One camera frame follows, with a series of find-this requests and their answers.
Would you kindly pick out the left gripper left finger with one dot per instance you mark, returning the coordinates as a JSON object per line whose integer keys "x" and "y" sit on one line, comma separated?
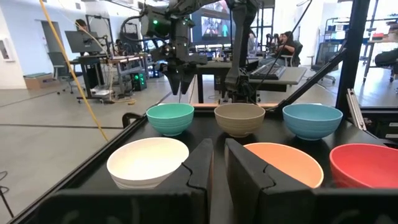
{"x": 196, "y": 186}

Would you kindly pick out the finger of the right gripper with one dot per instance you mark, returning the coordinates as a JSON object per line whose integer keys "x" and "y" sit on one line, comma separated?
{"x": 173, "y": 81}
{"x": 186, "y": 82}

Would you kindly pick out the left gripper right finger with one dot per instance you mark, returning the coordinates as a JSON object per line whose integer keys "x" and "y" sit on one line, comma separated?
{"x": 248, "y": 186}

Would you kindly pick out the teal bowl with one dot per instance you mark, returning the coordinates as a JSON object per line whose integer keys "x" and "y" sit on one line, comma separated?
{"x": 170, "y": 123}

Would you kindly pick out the white bowl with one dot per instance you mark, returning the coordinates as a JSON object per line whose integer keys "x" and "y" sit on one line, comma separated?
{"x": 146, "y": 161}

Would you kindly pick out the beige bowl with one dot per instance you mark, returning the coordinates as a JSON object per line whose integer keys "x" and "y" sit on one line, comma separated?
{"x": 239, "y": 124}

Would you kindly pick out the blue bowl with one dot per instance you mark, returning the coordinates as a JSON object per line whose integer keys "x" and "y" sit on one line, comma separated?
{"x": 311, "y": 127}

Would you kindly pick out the coral red bowl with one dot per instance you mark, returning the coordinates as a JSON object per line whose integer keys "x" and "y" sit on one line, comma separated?
{"x": 363, "y": 168}

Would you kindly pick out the computer tower green lights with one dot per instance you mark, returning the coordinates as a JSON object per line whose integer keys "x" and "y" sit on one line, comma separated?
{"x": 139, "y": 81}

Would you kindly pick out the peach bowl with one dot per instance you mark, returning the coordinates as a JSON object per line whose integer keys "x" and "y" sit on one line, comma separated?
{"x": 292, "y": 161}

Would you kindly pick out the black office desk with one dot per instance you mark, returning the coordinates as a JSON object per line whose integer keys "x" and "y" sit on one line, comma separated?
{"x": 124, "y": 59}

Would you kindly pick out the black keyboard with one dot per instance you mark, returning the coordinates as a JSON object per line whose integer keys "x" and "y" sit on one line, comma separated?
{"x": 267, "y": 72}

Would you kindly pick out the black computer monitor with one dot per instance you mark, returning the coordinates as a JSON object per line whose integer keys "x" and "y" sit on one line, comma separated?
{"x": 82, "y": 42}

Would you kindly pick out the person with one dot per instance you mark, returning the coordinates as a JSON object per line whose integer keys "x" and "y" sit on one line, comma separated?
{"x": 81, "y": 25}
{"x": 284, "y": 46}

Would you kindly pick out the grey table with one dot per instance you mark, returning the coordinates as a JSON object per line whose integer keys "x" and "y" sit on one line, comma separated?
{"x": 295, "y": 76}

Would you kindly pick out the grey office chair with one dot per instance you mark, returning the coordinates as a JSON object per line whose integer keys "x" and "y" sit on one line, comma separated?
{"x": 57, "y": 62}

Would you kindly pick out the aluminium extrusion bar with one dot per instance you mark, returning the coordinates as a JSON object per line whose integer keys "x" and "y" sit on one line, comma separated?
{"x": 356, "y": 109}

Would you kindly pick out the cardboard box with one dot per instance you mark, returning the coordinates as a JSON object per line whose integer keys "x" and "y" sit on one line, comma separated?
{"x": 40, "y": 81}

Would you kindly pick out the black mesh office chair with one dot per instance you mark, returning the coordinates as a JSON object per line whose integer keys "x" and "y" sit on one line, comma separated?
{"x": 325, "y": 56}

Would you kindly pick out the black labelled drawer unit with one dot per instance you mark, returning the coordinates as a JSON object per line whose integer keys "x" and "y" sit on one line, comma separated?
{"x": 385, "y": 127}

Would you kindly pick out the large wall display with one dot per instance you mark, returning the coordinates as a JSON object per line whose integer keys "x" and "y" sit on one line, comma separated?
{"x": 211, "y": 21}

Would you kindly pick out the black diagonal frame brace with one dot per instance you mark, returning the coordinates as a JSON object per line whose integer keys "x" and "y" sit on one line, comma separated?
{"x": 311, "y": 79}

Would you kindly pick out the black frame post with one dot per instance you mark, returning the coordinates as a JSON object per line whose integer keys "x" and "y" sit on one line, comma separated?
{"x": 353, "y": 46}

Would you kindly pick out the wall picture frame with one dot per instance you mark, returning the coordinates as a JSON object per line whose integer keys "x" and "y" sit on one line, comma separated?
{"x": 4, "y": 49}

